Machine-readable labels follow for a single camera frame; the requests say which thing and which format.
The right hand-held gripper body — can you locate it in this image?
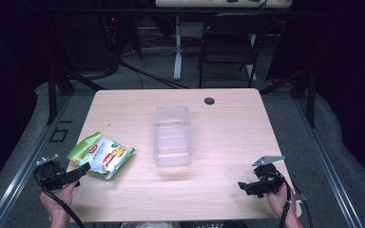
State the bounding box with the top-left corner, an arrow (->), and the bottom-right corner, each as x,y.
251,155 -> 287,195

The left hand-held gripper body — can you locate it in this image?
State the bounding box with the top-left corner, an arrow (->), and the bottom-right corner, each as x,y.
32,154 -> 77,191

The green and white snack bag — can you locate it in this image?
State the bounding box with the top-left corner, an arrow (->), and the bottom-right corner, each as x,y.
66,131 -> 137,181

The clear plastic container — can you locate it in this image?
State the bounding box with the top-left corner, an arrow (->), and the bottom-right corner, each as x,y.
153,104 -> 193,168

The person's right hand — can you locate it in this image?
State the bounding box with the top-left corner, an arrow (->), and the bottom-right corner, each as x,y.
265,184 -> 299,220

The person's left hand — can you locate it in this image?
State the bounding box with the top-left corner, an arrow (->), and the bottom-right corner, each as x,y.
39,182 -> 77,223

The black metal stand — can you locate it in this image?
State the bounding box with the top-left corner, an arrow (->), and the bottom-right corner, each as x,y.
46,66 -> 106,125
259,68 -> 317,129

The black folding chair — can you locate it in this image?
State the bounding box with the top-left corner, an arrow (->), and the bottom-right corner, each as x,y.
197,12 -> 270,90

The white desk leg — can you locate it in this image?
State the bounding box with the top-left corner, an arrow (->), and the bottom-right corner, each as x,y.
173,15 -> 185,82

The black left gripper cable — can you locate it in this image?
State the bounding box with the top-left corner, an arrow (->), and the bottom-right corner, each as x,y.
32,167 -> 87,228

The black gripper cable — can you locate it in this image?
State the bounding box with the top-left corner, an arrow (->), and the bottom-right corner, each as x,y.
32,167 -> 87,228
267,170 -> 295,228

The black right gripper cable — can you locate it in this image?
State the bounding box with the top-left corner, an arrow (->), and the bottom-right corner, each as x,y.
267,170 -> 295,228

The aluminium floor rail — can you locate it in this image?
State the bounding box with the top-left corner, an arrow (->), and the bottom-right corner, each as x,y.
292,97 -> 365,228
0,94 -> 74,228

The black floor cable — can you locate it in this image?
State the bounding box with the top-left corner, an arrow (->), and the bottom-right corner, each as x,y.
119,61 -> 192,90

